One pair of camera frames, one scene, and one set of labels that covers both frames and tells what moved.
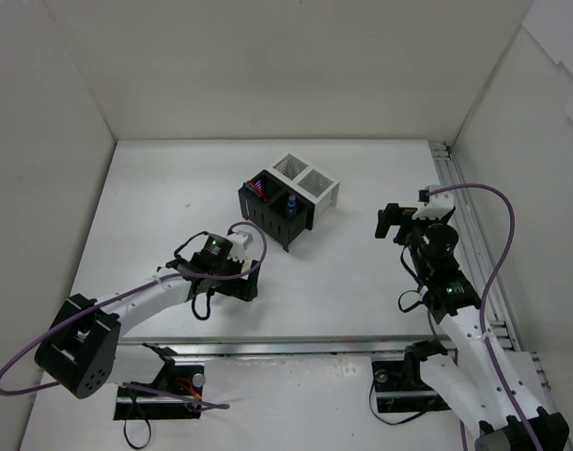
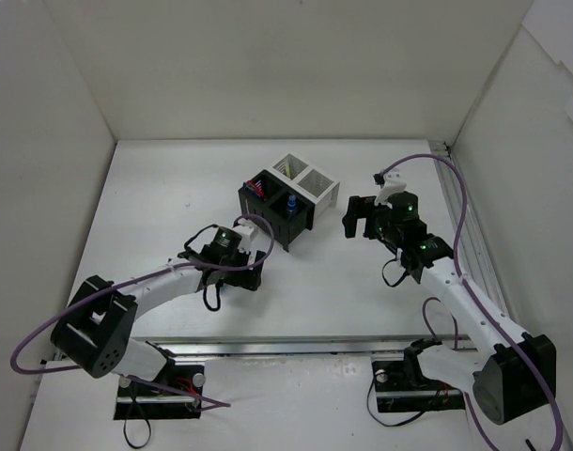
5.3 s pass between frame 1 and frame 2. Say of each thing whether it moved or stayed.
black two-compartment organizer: stayed
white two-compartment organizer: stayed
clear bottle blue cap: stayed
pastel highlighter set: moved
